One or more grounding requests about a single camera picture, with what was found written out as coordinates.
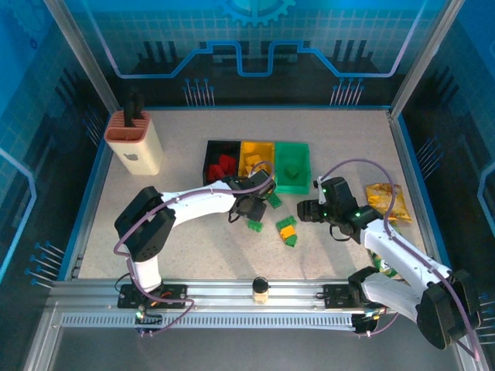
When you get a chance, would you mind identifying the black knife handle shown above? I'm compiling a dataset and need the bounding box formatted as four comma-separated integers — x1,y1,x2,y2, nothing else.
123,90,136,128
131,87,145,121

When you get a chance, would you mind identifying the cream knife block pink top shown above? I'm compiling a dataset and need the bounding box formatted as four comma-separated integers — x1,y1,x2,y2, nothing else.
103,109,164,177

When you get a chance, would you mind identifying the yellow plastic bin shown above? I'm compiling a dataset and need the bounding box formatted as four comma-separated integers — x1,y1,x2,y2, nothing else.
237,141,278,182

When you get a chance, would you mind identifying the white slotted cable duct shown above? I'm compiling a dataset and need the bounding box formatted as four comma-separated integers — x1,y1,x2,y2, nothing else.
61,311,357,329

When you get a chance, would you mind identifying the aluminium mounting rail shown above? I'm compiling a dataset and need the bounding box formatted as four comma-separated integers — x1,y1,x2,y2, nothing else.
49,278,391,310

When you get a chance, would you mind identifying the black knob beige block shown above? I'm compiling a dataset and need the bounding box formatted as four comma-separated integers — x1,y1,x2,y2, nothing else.
251,277,271,305

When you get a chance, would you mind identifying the aluminium table side rail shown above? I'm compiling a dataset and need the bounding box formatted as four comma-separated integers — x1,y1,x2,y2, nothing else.
387,110,453,271
57,133,113,281

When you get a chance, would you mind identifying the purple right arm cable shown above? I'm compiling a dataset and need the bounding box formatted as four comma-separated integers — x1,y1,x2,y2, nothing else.
317,158,483,362

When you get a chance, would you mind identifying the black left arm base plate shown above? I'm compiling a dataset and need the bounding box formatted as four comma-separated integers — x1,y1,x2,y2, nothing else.
118,282,189,310

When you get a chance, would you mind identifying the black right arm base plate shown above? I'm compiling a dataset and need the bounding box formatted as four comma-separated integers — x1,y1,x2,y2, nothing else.
323,284,387,310

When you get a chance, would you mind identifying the green plastic bin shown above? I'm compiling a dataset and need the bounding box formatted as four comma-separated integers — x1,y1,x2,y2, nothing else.
273,141,312,195

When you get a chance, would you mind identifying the yellow chips bag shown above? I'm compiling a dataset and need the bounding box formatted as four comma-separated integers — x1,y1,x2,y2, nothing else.
365,183,413,225

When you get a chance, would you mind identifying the black plastic bin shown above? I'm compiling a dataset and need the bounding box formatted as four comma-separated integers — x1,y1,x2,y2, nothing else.
201,139,244,186

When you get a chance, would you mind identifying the green snack bag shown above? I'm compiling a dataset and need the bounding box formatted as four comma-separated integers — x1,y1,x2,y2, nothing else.
367,247,407,285

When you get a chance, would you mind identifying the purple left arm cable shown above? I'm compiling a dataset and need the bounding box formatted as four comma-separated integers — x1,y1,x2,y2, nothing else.
113,160,276,337

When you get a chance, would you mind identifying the aluminium frame post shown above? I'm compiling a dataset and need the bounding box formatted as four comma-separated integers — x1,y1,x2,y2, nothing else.
388,0,463,119
42,0,121,114

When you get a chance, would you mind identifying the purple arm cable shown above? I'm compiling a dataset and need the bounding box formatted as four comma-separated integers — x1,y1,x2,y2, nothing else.
317,158,483,362
113,160,276,337

